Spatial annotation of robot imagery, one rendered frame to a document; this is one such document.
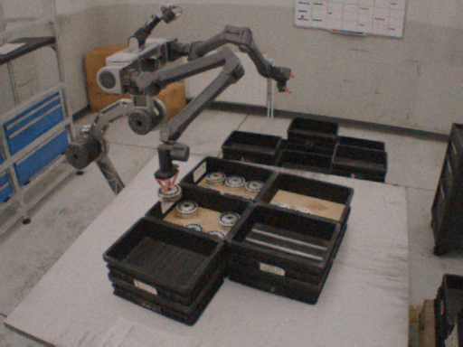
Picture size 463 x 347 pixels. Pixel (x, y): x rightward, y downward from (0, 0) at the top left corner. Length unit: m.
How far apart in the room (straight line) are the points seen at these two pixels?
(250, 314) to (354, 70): 3.53
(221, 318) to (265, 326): 0.18
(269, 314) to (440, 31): 3.69
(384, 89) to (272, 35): 1.37
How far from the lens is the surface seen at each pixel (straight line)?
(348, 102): 4.93
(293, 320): 1.73
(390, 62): 4.78
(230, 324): 1.71
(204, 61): 1.80
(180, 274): 1.73
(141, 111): 2.22
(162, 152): 1.70
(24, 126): 3.54
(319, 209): 2.09
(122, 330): 1.73
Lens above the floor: 2.03
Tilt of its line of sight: 31 degrees down
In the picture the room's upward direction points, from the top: 1 degrees counter-clockwise
